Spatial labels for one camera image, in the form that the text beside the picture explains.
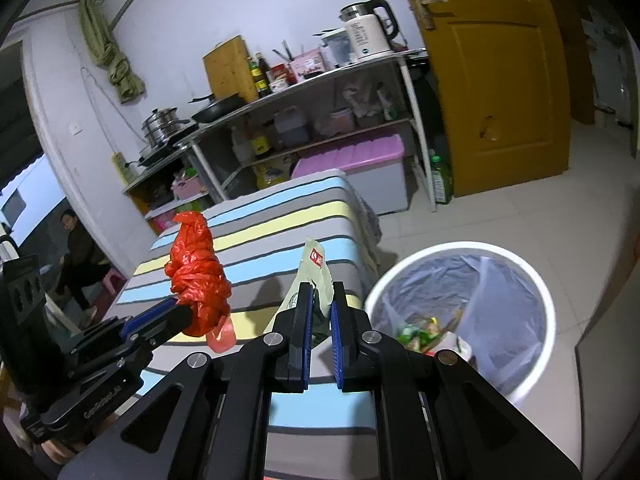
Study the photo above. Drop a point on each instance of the metal kitchen shelf rack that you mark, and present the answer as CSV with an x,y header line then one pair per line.
x,y
317,97

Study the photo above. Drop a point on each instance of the purple lid storage box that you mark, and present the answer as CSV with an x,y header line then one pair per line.
x,y
374,167

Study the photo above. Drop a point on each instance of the wooden cutting board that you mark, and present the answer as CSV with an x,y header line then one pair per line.
x,y
228,71

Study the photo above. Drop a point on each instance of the stainless steel steamer pot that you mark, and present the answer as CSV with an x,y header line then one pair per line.
x,y
161,125

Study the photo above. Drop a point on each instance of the yellow wooden door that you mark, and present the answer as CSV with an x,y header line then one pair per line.
x,y
503,89

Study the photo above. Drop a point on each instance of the dark sauce bottle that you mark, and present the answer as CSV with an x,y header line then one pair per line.
x,y
260,80

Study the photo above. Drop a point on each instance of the white electric kettle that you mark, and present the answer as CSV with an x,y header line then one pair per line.
x,y
371,27

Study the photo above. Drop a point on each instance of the green snack bag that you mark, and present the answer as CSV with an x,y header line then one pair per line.
x,y
412,338

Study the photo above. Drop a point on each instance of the pink storage basket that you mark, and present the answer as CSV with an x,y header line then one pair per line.
x,y
185,186

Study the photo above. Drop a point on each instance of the red plastic bag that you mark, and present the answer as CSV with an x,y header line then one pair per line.
x,y
197,280

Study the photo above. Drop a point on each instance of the striped tablecloth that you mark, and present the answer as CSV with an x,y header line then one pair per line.
x,y
259,239

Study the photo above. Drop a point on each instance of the black frying pan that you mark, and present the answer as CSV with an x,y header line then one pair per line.
x,y
216,108

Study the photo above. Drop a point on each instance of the beige brown snack wrapper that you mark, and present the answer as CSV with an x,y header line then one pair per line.
x,y
313,270

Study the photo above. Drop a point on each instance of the grey plastic jug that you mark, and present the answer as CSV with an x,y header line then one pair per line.
x,y
292,126

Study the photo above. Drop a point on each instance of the pink utensil box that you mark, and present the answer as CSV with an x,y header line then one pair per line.
x,y
308,65

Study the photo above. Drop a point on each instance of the person in dark clothes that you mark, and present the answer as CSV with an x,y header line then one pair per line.
x,y
83,265

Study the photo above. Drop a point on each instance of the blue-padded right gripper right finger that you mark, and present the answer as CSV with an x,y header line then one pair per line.
x,y
355,363

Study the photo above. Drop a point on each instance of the green glass bottle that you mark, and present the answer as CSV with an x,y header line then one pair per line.
x,y
441,179

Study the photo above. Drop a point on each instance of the green cloth on wall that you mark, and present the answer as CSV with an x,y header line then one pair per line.
x,y
105,52

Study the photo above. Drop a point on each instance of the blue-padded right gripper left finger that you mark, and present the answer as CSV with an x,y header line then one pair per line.
x,y
295,325

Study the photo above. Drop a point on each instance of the clear plastic container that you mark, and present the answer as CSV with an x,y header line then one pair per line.
x,y
337,43

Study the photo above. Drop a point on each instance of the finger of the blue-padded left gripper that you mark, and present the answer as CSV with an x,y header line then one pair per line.
x,y
158,324

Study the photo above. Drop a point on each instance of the induction cooktop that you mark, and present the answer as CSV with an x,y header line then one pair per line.
x,y
150,156

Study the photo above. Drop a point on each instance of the white trash bin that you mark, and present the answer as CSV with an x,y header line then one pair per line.
x,y
495,301

